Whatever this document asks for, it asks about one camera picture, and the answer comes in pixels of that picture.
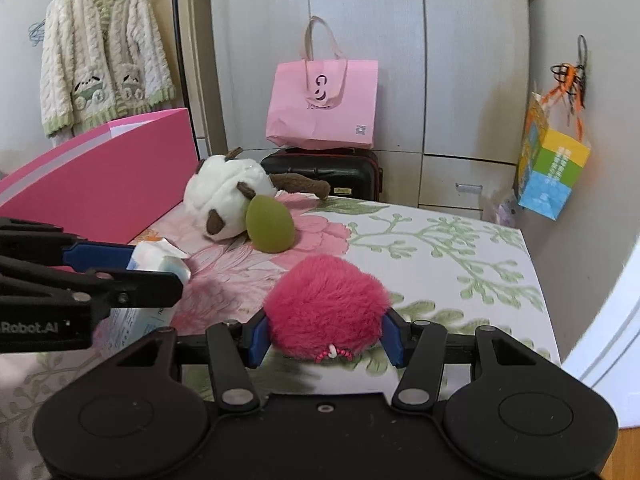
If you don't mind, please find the pink cardboard box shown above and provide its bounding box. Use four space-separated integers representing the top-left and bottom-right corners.
0 107 201 246

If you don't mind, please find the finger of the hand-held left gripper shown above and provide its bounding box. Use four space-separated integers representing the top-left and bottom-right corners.
0 255 184 321
0 217 137 272

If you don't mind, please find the beige board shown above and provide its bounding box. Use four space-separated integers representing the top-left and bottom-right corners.
177 0 213 143

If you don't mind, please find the white blue wet wipes pack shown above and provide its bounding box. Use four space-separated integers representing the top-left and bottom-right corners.
95 240 192 353

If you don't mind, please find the black suitcase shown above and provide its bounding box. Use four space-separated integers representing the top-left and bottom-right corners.
261 146 383 201

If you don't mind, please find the pale plastic bag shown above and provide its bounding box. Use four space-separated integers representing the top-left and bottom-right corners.
492 192 521 226

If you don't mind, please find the black clothes rack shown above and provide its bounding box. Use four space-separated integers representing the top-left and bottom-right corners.
170 0 211 161

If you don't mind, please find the colourful paper gift bag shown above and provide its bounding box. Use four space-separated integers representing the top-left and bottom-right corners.
515 62 592 222

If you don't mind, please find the white green knitted cardigan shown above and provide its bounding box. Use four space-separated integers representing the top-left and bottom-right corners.
40 0 176 138

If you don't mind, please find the pink fluffy ball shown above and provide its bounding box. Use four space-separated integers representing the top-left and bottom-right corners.
262 254 392 363

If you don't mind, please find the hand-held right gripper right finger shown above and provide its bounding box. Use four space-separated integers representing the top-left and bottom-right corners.
382 307 566 409

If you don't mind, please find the white door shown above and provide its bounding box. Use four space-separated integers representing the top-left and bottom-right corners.
560 237 640 428

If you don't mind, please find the pink tote bag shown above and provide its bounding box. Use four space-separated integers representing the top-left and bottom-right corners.
265 16 379 151

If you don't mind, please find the green egg-shaped sponge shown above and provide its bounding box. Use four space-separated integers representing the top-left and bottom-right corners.
245 195 297 254

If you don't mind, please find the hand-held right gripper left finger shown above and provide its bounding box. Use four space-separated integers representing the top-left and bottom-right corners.
100 312 271 411

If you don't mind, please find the white brown-spotted plush toy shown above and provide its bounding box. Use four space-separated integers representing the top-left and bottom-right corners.
184 147 332 243

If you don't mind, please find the grey wardrobe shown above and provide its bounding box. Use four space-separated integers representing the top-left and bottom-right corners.
187 0 638 231

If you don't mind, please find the black wall hook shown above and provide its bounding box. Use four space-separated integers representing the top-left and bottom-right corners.
575 35 590 111

